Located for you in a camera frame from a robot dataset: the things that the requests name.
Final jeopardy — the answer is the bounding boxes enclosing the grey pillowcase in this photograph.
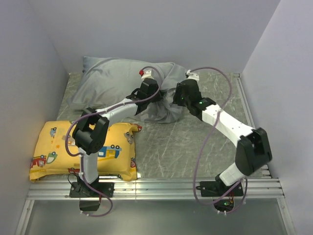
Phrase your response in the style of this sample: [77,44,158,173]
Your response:
[67,56,186,123]

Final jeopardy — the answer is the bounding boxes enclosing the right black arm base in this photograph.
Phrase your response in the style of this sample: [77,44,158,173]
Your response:
[193,175,248,216]

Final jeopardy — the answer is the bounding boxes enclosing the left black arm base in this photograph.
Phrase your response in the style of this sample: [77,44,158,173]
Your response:
[67,173,114,212]

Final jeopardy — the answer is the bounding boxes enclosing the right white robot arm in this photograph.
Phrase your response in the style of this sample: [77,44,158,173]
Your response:
[173,79,272,196]

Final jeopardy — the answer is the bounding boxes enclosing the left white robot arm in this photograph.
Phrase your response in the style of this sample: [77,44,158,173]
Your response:
[67,78,161,197]

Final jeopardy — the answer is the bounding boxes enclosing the yellow cartoon print pillow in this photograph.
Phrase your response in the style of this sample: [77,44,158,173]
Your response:
[29,120,142,181]

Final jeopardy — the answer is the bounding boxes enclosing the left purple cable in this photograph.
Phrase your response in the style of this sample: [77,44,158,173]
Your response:
[64,66,163,217]

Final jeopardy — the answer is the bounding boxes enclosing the purple cable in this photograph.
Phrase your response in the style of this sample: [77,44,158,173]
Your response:
[193,66,249,213]
[64,66,163,217]

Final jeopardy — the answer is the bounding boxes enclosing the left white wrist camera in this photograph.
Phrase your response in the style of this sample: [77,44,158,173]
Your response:
[139,68,155,81]

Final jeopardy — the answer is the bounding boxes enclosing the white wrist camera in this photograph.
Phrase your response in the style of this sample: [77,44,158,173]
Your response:
[185,70,200,82]
[139,68,155,81]

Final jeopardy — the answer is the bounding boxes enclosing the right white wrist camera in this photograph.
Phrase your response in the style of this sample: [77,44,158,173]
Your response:
[185,70,200,82]

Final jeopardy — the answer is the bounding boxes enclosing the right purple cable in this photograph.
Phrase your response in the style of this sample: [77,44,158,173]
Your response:
[193,66,249,213]

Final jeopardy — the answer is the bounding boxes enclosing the aluminium side rail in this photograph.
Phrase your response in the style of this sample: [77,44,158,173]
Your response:
[234,73,272,179]

